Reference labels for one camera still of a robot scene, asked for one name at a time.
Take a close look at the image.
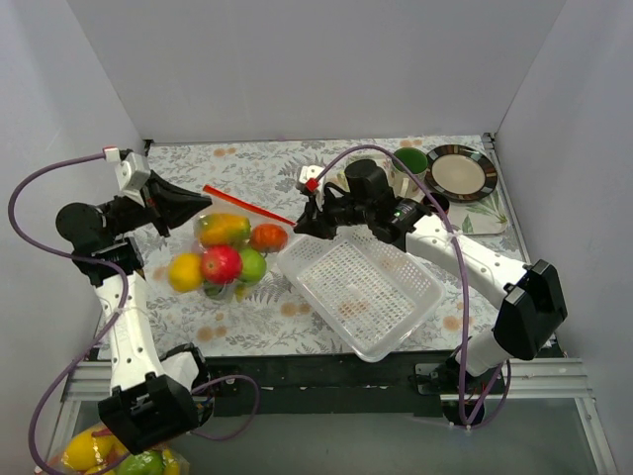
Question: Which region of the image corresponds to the zip bag of fake fruit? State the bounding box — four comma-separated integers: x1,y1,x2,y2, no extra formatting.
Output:
166,185,295,302

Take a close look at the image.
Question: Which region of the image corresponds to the white plastic basket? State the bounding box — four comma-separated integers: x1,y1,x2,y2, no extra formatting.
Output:
277,226,445,363

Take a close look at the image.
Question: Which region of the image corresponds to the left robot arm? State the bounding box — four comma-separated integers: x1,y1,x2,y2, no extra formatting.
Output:
55,171,212,454

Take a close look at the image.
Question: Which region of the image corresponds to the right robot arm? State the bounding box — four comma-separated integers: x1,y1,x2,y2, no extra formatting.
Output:
294,159,568,394

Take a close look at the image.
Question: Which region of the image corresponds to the green inside floral mug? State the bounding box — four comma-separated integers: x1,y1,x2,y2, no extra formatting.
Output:
387,147,428,199

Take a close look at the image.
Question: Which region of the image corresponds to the small brown cup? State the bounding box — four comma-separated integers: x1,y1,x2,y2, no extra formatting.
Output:
422,192,450,216

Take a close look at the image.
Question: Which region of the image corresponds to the striped rim plate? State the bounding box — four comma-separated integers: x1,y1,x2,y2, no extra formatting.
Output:
425,144,498,203

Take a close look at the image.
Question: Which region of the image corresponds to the floral table mat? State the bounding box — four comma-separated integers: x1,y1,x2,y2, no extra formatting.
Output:
96,134,553,355

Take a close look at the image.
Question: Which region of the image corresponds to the floral serving tray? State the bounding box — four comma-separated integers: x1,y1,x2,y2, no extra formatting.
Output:
345,147,510,238

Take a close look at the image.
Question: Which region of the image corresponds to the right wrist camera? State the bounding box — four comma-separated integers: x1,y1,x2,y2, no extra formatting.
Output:
296,165,324,195

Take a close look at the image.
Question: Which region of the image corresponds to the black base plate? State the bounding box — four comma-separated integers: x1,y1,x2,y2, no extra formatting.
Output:
88,340,565,420

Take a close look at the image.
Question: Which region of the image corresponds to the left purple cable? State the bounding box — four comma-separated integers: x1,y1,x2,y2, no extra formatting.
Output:
7,151,261,475

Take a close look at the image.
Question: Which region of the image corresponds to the purple cable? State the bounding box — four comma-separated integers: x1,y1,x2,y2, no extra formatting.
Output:
306,143,512,429
7,151,261,475

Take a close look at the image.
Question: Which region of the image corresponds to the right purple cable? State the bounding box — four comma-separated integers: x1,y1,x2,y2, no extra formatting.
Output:
306,143,512,429

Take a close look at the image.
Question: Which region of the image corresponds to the aluminium front rail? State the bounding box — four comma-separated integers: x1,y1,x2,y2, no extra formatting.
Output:
62,356,593,402

